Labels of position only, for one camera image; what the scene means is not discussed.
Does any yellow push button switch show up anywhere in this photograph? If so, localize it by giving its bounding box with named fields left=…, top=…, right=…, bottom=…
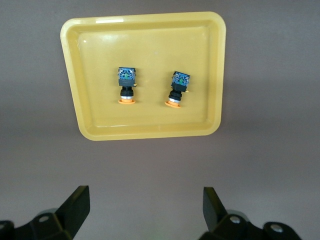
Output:
left=163, top=70, right=193, bottom=110
left=116, top=66, right=138, bottom=105

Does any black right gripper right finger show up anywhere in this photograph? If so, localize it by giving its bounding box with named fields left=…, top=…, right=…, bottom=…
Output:
left=201, top=186, right=301, bottom=240

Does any brown table cover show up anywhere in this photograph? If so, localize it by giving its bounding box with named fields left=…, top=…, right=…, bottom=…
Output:
left=0, top=0, right=320, bottom=240

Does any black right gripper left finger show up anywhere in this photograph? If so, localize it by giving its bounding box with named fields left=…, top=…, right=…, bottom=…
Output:
left=0, top=184, right=91, bottom=240

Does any yellow plastic tray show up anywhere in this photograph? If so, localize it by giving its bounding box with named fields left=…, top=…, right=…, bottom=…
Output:
left=59, top=11, right=228, bottom=143

